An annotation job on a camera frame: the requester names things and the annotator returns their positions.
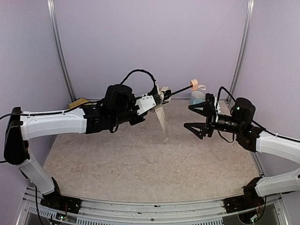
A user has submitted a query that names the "beige folding umbrella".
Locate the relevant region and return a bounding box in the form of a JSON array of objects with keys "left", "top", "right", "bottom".
[{"left": 152, "top": 79, "right": 207, "bottom": 142}]

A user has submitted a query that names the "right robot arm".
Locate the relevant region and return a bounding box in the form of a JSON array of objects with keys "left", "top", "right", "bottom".
[{"left": 184, "top": 94, "right": 300, "bottom": 197}]

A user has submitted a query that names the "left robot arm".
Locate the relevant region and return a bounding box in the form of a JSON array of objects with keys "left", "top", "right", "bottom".
[{"left": 4, "top": 84, "right": 172, "bottom": 196}]

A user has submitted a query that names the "light blue mug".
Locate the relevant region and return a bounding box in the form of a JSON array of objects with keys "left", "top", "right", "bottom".
[{"left": 190, "top": 90, "right": 205, "bottom": 105}]

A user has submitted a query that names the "yellow woven basket tray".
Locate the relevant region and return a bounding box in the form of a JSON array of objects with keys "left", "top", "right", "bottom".
[{"left": 67, "top": 97, "right": 90, "bottom": 109}]

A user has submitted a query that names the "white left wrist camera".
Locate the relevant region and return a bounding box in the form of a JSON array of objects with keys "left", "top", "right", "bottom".
[{"left": 136, "top": 95, "right": 157, "bottom": 115}]

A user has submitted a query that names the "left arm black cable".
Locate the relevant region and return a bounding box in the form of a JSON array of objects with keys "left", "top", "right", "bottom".
[{"left": 119, "top": 69, "right": 157, "bottom": 94}]

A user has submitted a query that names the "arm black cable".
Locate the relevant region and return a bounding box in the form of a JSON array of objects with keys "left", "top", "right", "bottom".
[
  {"left": 119, "top": 69, "right": 157, "bottom": 94},
  {"left": 217, "top": 86, "right": 300, "bottom": 141}
]

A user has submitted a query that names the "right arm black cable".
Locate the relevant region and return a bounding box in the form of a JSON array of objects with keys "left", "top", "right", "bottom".
[{"left": 217, "top": 86, "right": 300, "bottom": 141}]

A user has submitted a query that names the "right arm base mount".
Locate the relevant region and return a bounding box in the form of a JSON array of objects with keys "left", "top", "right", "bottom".
[{"left": 223, "top": 176, "right": 266, "bottom": 213}]

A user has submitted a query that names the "right aluminium corner post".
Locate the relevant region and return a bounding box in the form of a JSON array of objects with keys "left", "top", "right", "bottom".
[{"left": 229, "top": 0, "right": 255, "bottom": 96}]

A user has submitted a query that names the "aluminium corner post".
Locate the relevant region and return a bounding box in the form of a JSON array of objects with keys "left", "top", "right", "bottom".
[
  {"left": 47, "top": 0, "right": 76, "bottom": 101},
  {"left": 229, "top": 0, "right": 255, "bottom": 96}
]

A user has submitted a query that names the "left aluminium corner post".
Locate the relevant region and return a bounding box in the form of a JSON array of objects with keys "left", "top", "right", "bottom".
[{"left": 47, "top": 0, "right": 76, "bottom": 101}]

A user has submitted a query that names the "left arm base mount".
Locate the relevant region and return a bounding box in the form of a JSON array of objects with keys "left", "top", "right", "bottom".
[{"left": 40, "top": 177, "right": 82, "bottom": 214}]

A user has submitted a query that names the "aluminium front rail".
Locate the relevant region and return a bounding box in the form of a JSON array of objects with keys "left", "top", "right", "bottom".
[{"left": 16, "top": 185, "right": 286, "bottom": 225}]

